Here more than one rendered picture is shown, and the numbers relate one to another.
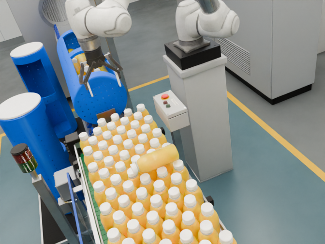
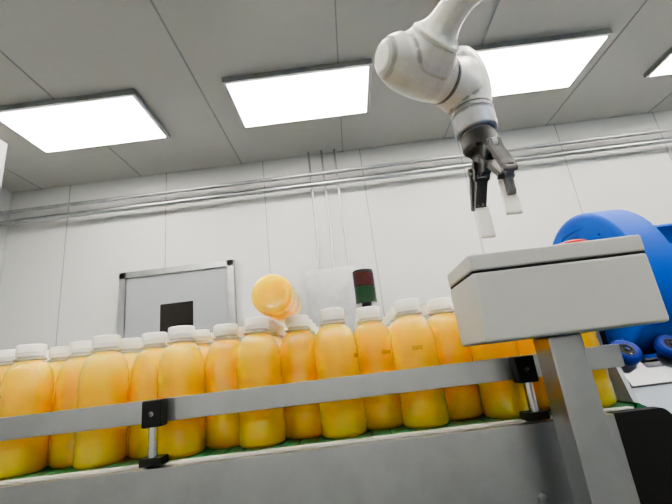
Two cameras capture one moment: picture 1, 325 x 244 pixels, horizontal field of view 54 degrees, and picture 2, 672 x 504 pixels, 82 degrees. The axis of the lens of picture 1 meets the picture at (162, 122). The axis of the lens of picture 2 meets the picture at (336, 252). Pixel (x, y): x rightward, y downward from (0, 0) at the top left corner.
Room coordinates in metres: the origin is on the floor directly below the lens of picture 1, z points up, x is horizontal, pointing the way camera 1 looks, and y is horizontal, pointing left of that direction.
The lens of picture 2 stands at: (1.17, -0.57, 1.00)
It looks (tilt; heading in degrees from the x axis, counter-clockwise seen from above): 16 degrees up; 104
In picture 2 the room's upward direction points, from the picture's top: 7 degrees counter-clockwise
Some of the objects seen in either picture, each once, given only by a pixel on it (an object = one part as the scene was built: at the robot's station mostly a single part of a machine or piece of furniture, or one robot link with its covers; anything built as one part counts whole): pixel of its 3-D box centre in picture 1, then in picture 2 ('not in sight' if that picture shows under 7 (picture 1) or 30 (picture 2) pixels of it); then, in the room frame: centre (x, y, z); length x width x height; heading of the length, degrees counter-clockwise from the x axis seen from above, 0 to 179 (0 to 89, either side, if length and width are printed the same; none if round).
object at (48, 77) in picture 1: (47, 93); not in sight; (2.73, 0.99, 0.59); 0.28 x 0.28 x 0.88
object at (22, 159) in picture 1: (22, 154); (363, 280); (0.98, 0.54, 1.23); 0.06 x 0.06 x 0.04
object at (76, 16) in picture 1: (82, 16); (460, 81); (1.31, 0.21, 1.57); 0.13 x 0.11 x 0.16; 46
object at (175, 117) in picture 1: (170, 110); (544, 293); (1.30, -0.05, 1.05); 0.20 x 0.10 x 0.10; 14
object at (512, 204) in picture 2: (118, 79); (510, 196); (1.34, 0.15, 1.26); 0.03 x 0.01 x 0.07; 14
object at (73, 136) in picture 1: (75, 144); not in sight; (1.34, 0.46, 0.95); 0.10 x 0.07 x 0.10; 104
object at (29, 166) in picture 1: (27, 162); (365, 295); (0.98, 0.54, 1.18); 0.06 x 0.06 x 0.05
